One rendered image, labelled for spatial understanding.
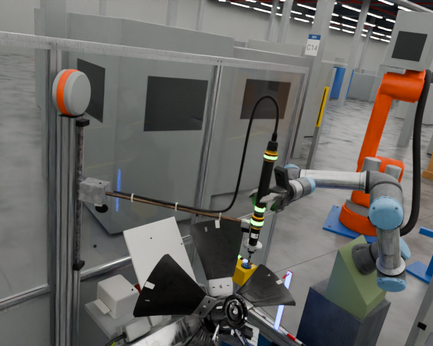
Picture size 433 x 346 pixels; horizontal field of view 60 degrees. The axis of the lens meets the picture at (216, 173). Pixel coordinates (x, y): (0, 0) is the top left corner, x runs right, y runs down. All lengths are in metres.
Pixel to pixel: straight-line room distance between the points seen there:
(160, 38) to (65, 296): 2.66
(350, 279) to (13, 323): 1.51
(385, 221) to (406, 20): 3.76
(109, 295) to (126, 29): 2.44
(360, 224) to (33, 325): 4.20
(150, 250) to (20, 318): 0.65
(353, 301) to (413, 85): 3.58
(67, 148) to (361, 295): 1.43
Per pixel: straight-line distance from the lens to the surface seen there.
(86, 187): 1.45
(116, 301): 1.83
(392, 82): 5.12
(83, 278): 1.93
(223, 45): 4.19
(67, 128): 1.41
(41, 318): 1.95
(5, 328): 1.90
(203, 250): 1.50
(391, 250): 1.68
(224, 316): 1.39
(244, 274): 1.92
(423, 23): 5.05
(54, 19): 5.15
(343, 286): 1.96
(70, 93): 1.35
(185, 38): 3.91
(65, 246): 1.60
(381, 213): 1.50
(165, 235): 1.64
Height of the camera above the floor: 2.12
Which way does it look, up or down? 19 degrees down
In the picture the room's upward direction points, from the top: 9 degrees clockwise
